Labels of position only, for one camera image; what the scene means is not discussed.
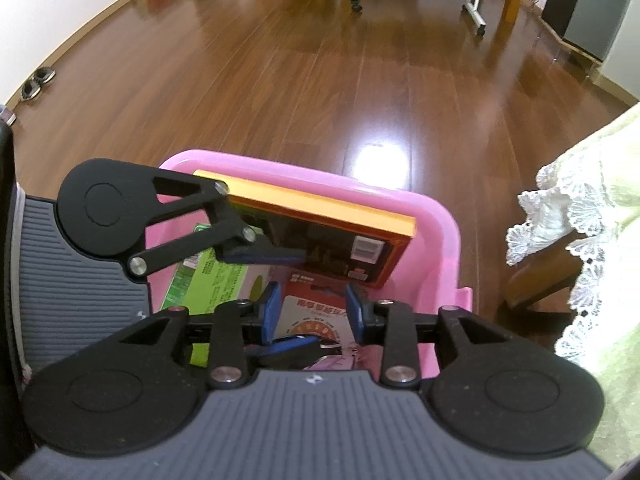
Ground red white battery card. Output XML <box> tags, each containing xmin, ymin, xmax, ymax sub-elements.
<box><xmin>276</xmin><ymin>272</ymin><xmax>357</xmax><ymax>370</ymax></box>

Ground white green clover box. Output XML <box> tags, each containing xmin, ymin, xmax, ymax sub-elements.
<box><xmin>159</xmin><ymin>224</ymin><xmax>274</xmax><ymax>366</ymax></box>

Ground pink plastic bin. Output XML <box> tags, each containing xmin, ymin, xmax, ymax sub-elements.
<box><xmin>150</xmin><ymin>150</ymin><xmax>473</xmax><ymax>372</ymax></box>

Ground orange red box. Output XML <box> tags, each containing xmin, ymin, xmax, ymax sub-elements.
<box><xmin>194</xmin><ymin>169</ymin><xmax>416</xmax><ymax>288</ymax></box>

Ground dark slippers on floor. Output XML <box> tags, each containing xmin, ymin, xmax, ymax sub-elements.
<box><xmin>20</xmin><ymin>66</ymin><xmax>56</xmax><ymax>102</ymax></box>

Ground green covered sofa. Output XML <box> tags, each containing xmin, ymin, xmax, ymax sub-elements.
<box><xmin>506</xmin><ymin>106</ymin><xmax>639</xmax><ymax>468</ymax></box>

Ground white lace cloth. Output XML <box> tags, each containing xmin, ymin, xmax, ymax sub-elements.
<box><xmin>505</xmin><ymin>159</ymin><xmax>612</xmax><ymax>366</ymax></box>

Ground black cabinet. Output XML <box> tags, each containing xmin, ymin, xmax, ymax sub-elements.
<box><xmin>541</xmin><ymin>0</ymin><xmax>629</xmax><ymax>62</ymax></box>

